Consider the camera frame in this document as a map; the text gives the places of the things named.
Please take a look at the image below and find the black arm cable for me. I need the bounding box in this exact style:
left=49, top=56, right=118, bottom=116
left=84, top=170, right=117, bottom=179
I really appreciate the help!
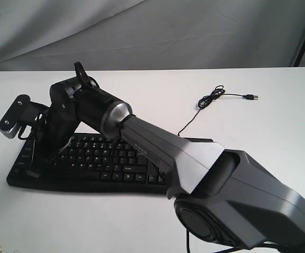
left=184, top=228, right=305, bottom=253

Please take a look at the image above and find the black usb cable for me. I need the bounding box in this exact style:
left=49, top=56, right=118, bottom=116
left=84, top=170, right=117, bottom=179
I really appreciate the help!
left=177, top=84, right=259, bottom=137

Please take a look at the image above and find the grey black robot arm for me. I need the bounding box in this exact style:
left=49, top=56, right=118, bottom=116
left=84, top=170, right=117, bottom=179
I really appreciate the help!
left=33, top=62, right=305, bottom=252

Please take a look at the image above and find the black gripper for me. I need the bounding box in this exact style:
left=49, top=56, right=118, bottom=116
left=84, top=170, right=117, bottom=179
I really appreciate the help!
left=25, top=105, right=78, bottom=178

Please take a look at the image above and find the black acer keyboard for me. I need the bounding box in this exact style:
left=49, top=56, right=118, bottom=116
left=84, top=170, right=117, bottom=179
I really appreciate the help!
left=6, top=133, right=166, bottom=195

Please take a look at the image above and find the grey backdrop cloth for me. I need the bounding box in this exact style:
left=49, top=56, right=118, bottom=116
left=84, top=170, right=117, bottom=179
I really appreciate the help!
left=0, top=1, right=305, bottom=71

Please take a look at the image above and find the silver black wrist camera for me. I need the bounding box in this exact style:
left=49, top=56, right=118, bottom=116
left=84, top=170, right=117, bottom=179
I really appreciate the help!
left=0, top=94, right=49, bottom=139

